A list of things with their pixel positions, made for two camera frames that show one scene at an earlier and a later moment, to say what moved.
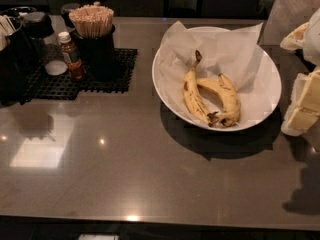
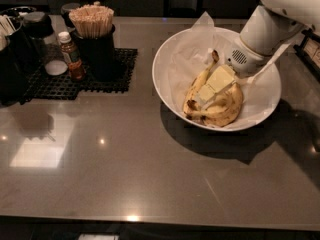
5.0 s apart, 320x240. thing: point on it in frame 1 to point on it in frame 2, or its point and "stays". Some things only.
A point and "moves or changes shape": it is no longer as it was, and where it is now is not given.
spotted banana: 229,96 to 196,112
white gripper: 313,45 to 242,60
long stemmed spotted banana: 194,95 to 189,105
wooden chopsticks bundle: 92,21 stays
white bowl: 216,78 stays
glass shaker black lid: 40,30 stays
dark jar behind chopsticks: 66,10 stays
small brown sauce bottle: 76,67 stays
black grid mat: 44,86 stays
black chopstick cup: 97,56 stays
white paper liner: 238,55 moves or changes shape
